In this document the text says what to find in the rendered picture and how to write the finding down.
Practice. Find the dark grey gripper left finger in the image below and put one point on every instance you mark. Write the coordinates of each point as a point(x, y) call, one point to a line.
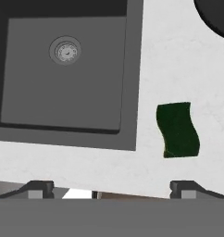
point(39, 187)

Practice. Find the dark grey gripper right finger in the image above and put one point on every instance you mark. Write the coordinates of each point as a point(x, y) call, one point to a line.
point(184, 187)

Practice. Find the dark green sponge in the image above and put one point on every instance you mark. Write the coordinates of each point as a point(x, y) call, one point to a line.
point(178, 131)

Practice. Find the dark grey sink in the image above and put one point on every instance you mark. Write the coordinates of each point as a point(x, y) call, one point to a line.
point(64, 77)

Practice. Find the black pan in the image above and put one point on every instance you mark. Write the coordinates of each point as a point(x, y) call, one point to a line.
point(216, 15)

